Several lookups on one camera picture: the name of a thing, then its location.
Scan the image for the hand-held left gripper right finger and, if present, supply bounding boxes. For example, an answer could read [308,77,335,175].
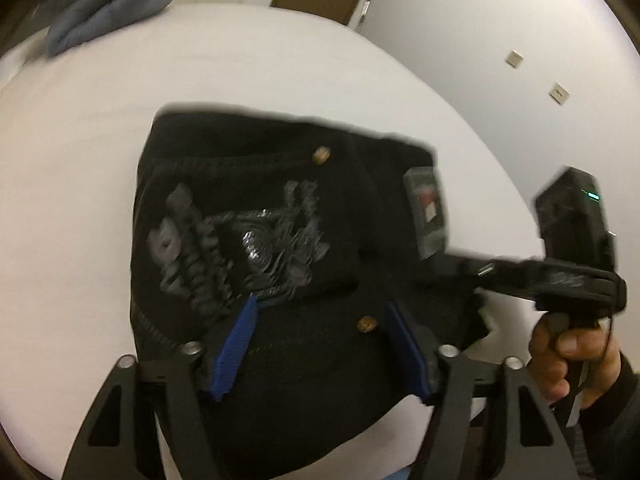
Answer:
[387,301,571,480]

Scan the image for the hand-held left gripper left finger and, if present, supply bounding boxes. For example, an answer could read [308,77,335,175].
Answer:
[60,295,261,480]

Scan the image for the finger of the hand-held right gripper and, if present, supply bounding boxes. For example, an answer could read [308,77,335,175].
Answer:
[432,252,506,291]

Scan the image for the black denim pants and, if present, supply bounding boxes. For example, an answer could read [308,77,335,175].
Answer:
[130,104,493,480]

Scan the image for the person's right forearm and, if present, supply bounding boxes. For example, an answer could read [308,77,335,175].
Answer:
[550,350,640,480]

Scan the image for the person's right hand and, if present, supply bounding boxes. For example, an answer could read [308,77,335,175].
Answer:
[529,312,623,409]

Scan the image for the bed with white sheet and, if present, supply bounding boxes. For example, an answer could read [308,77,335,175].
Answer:
[0,2,546,480]

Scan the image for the blue rolled duvet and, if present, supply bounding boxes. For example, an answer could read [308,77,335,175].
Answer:
[45,0,182,57]

